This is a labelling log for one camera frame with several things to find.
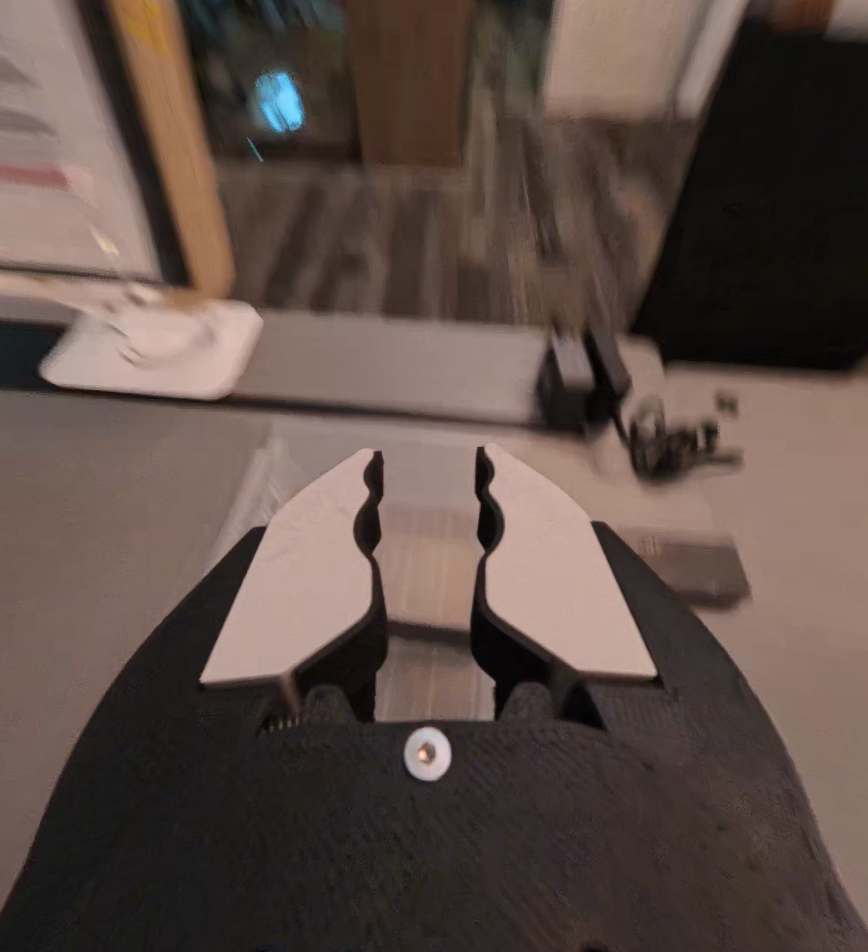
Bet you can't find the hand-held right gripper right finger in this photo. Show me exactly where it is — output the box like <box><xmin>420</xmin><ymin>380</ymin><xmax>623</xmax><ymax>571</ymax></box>
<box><xmin>469</xmin><ymin>443</ymin><xmax>660</xmax><ymax>720</ymax></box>

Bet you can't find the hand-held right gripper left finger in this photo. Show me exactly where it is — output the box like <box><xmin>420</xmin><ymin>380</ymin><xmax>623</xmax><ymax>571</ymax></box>
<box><xmin>199</xmin><ymin>448</ymin><xmax>390</xmax><ymax>722</ymax></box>

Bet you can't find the clear plastic bin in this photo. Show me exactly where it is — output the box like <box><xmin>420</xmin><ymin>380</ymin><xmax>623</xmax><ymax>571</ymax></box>
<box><xmin>214</xmin><ymin>420</ymin><xmax>725</xmax><ymax>722</ymax></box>

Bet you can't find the dark grey flat device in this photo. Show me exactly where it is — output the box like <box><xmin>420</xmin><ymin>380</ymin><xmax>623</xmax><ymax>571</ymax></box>
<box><xmin>616</xmin><ymin>523</ymin><xmax>752</xmax><ymax>609</ymax></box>

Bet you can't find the black power adapter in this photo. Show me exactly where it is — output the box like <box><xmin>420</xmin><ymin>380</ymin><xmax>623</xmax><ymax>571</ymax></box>
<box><xmin>536</xmin><ymin>323</ymin><xmax>634</xmax><ymax>434</ymax></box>

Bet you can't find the black panel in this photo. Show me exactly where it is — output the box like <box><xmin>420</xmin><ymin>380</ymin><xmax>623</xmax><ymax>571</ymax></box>
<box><xmin>631</xmin><ymin>18</ymin><xmax>868</xmax><ymax>373</ymax></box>

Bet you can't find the wood framed paper sign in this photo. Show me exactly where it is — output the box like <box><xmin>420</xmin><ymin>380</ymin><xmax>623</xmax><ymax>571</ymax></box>
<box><xmin>0</xmin><ymin>0</ymin><xmax>235</xmax><ymax>300</ymax></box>

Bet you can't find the wooden post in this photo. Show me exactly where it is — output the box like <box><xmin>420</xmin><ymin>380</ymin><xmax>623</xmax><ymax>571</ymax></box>
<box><xmin>348</xmin><ymin>0</ymin><xmax>473</xmax><ymax>168</ymax></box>

